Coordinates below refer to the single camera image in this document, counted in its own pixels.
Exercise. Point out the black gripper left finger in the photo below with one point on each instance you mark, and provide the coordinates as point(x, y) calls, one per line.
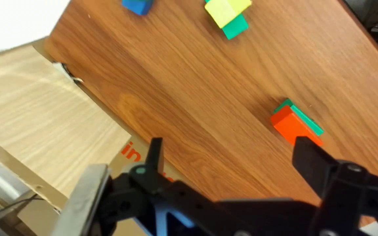
point(154, 162)

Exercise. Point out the small green block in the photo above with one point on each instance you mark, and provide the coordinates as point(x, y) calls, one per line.
point(237, 26)

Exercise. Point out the yellow cube block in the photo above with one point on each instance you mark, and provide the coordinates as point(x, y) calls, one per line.
point(225, 11)

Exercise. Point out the orange rectangular block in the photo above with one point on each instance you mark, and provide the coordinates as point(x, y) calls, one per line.
point(291, 126)

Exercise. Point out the light wooden board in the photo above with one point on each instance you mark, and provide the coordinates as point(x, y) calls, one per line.
point(50, 130)

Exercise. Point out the green rectangular block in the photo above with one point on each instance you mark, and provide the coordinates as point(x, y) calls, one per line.
point(318, 130)

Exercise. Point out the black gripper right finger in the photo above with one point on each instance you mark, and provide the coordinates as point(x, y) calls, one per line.
point(317, 167)

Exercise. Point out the blue rectangular block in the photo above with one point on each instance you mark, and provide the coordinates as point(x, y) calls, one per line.
point(138, 7)

